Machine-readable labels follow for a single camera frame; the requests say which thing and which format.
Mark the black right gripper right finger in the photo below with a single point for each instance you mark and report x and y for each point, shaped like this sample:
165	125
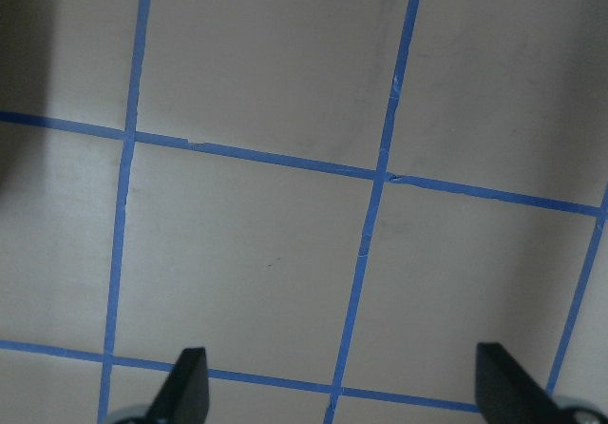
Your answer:
506	394

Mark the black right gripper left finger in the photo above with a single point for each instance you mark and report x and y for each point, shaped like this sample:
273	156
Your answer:
184	396

